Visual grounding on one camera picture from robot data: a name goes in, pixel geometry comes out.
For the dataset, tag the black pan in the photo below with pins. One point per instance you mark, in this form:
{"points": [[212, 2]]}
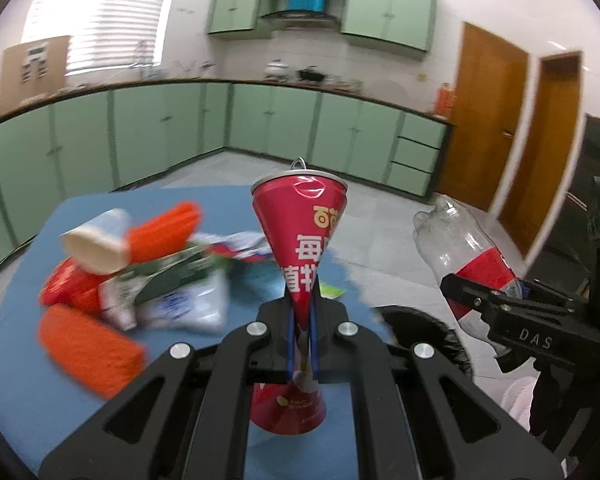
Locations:
{"points": [[311, 75]]}

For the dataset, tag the white window blinds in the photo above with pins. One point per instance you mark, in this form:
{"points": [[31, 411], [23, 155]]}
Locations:
{"points": [[105, 10]]}

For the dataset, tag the red plastic bag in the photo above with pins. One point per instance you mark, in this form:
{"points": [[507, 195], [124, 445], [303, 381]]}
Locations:
{"points": [[60, 282]]}

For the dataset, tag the clear plastic bottle red label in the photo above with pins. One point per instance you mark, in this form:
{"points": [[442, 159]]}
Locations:
{"points": [[450, 245]]}

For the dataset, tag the green and white plastic bag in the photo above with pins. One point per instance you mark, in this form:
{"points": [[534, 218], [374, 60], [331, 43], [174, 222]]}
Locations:
{"points": [[180, 300]]}

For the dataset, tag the white paper cup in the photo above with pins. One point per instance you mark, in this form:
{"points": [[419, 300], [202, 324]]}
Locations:
{"points": [[97, 242]]}

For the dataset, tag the green base cabinets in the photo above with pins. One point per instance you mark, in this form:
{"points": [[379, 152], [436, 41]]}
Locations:
{"points": [[280, 120]]}

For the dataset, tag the orange sponge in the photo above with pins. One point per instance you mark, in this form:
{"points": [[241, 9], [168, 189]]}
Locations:
{"points": [[162, 232], [87, 350]]}

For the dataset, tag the green paper slip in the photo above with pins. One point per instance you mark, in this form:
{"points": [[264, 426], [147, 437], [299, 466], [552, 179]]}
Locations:
{"points": [[331, 290]]}

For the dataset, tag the cardboard box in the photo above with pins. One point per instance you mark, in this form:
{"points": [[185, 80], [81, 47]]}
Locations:
{"points": [[35, 67]]}

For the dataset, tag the white blue snack wrapper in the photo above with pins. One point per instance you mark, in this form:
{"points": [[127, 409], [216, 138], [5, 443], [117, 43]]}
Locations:
{"points": [[240, 247]]}

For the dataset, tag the crushed red can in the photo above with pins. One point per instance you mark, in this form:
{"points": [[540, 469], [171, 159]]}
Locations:
{"points": [[300, 220]]}

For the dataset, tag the blue tablecloth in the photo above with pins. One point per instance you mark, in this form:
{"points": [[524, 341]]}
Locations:
{"points": [[230, 215]]}

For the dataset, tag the range hood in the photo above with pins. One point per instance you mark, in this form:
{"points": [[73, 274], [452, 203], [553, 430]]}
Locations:
{"points": [[300, 19]]}

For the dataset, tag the orange bottle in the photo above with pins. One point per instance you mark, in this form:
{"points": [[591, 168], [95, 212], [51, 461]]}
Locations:
{"points": [[444, 101]]}

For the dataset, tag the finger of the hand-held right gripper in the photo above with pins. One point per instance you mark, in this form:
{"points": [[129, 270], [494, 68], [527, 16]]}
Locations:
{"points": [[511, 357], [467, 292]]}

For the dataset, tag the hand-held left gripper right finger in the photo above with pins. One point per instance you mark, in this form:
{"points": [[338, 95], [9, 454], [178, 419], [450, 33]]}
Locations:
{"points": [[314, 345]]}

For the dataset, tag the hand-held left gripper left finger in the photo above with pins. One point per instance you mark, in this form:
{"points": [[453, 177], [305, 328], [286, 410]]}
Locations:
{"points": [[291, 342]]}

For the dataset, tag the green wall cabinets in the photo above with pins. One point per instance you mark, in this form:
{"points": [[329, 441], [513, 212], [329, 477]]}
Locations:
{"points": [[380, 5]]}

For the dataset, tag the wooden door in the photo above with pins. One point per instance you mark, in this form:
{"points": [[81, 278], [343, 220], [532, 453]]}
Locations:
{"points": [[545, 150], [480, 110]]}

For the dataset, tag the metal faucet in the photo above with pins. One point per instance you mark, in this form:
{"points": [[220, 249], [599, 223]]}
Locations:
{"points": [[140, 57]]}

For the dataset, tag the white pot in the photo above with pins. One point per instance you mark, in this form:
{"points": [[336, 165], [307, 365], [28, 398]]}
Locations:
{"points": [[276, 70]]}

